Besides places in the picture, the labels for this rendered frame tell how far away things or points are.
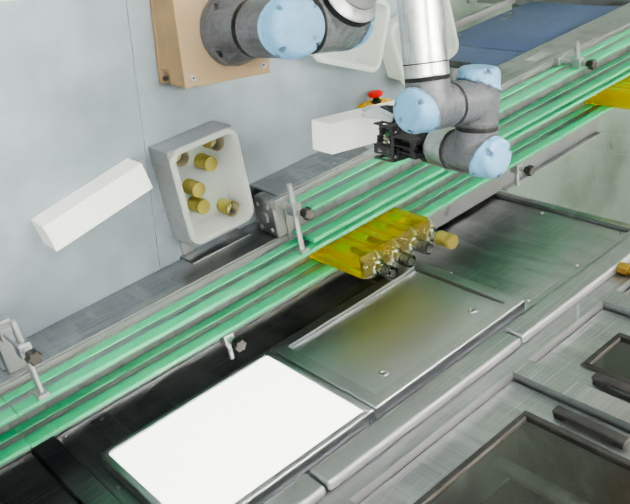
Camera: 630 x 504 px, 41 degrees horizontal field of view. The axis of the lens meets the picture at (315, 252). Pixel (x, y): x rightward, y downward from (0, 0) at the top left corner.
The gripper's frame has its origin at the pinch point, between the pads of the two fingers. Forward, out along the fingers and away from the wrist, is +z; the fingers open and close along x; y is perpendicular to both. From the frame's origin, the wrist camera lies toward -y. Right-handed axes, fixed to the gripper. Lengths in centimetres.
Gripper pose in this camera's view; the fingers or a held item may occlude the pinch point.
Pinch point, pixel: (369, 126)
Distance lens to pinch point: 175.7
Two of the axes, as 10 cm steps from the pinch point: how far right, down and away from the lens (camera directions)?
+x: 0.5, 9.3, 3.7
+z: -6.4, -2.6, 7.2
